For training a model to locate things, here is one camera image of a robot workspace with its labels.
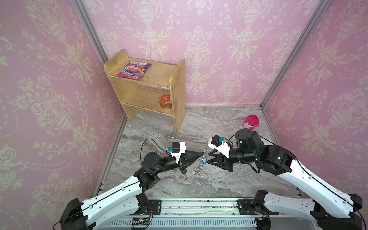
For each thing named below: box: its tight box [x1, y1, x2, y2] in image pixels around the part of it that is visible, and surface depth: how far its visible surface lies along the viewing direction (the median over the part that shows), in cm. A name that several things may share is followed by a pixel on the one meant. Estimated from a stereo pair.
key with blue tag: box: [202, 156, 208, 165], surface depth 61 cm
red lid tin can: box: [159, 94, 173, 110], surface depth 91 cm
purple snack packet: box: [117, 61, 152, 81], surface depth 77 cm
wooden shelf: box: [103, 49, 186, 135], surface depth 87 cm
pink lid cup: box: [244, 114, 260, 131], surface depth 101 cm
